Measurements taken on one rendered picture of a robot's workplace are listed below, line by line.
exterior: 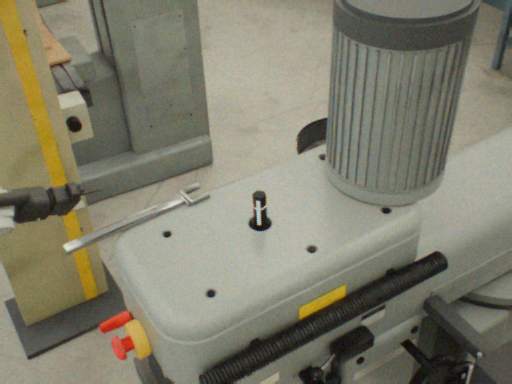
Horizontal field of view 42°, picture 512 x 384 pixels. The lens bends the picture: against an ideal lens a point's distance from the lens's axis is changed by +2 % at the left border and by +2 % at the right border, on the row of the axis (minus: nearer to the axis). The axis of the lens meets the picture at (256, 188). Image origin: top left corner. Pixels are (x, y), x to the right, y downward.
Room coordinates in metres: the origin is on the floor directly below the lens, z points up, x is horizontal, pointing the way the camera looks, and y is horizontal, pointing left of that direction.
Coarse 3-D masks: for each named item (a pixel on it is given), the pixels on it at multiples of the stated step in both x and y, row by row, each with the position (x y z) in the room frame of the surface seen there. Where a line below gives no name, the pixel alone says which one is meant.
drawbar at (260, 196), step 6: (258, 192) 0.77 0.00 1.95; (264, 192) 0.77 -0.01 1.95; (252, 198) 0.76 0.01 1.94; (258, 198) 0.75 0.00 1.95; (264, 198) 0.76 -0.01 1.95; (264, 204) 0.76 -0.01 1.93; (264, 210) 0.76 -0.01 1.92; (264, 216) 0.76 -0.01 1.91; (264, 222) 0.76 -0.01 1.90; (258, 228) 0.75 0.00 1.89; (264, 228) 0.76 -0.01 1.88
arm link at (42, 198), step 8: (72, 184) 1.33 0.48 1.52; (32, 192) 1.28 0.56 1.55; (40, 192) 1.28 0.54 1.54; (48, 192) 1.31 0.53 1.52; (56, 192) 1.30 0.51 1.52; (64, 192) 1.31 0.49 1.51; (72, 192) 1.31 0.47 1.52; (80, 192) 1.32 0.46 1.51; (40, 200) 1.26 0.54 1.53; (48, 200) 1.27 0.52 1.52; (56, 200) 1.28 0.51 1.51; (64, 200) 1.29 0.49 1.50; (72, 200) 1.30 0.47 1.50; (40, 208) 1.25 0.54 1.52; (48, 208) 1.26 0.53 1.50; (56, 208) 1.29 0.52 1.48; (64, 208) 1.31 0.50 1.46; (72, 208) 1.32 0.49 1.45; (40, 216) 1.25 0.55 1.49
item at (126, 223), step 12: (180, 192) 0.84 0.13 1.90; (204, 192) 0.83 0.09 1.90; (168, 204) 0.81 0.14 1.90; (180, 204) 0.81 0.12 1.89; (192, 204) 0.81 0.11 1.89; (132, 216) 0.78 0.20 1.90; (144, 216) 0.78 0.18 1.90; (108, 228) 0.76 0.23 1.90; (120, 228) 0.76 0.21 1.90; (84, 240) 0.73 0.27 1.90; (96, 240) 0.73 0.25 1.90; (72, 252) 0.71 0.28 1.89
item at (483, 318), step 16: (480, 288) 0.90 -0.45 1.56; (496, 288) 0.90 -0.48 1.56; (448, 304) 0.89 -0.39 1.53; (464, 304) 0.89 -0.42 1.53; (480, 304) 0.88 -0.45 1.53; (496, 304) 0.87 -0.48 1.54; (432, 320) 0.89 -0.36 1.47; (480, 320) 0.84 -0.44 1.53; (496, 320) 0.85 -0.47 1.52; (432, 336) 0.88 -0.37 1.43; (448, 336) 0.84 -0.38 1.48; (496, 336) 0.85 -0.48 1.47; (432, 352) 0.87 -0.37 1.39; (448, 352) 0.83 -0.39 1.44; (464, 352) 0.81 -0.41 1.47; (416, 368) 0.90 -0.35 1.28
